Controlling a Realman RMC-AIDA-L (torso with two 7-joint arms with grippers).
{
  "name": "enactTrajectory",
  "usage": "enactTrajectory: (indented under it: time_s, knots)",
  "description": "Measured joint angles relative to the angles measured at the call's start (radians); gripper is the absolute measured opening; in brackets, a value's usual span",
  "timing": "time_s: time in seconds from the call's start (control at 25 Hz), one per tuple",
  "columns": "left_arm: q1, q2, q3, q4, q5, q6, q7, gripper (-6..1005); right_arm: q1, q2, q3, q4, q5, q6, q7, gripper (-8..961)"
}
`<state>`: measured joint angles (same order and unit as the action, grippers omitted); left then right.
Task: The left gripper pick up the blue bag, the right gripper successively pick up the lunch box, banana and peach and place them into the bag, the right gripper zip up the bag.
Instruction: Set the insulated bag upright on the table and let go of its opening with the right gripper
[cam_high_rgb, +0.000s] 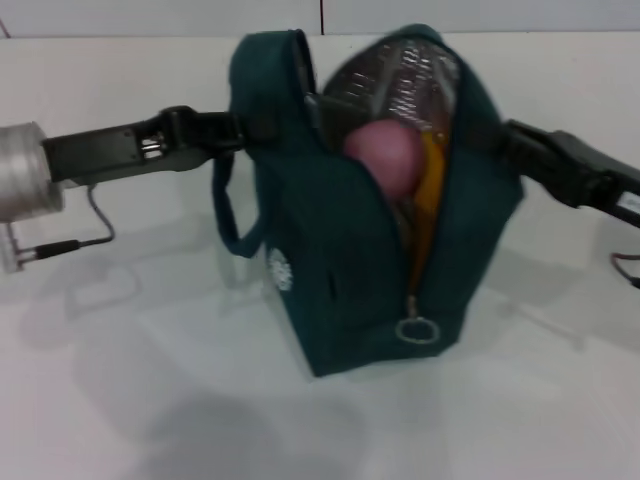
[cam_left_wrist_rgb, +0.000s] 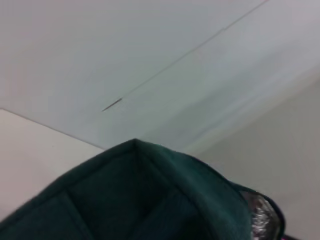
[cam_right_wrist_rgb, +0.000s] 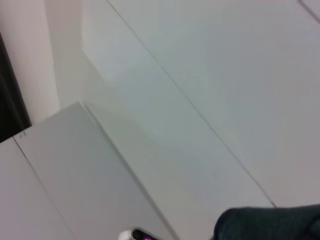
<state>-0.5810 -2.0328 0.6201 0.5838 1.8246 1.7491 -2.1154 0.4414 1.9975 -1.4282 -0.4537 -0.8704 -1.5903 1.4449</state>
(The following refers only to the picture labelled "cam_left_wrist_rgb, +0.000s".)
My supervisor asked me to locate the dark teal insulated lunch bag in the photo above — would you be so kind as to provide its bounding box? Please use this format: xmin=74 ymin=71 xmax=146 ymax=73
xmin=0 ymin=138 xmax=287 ymax=240

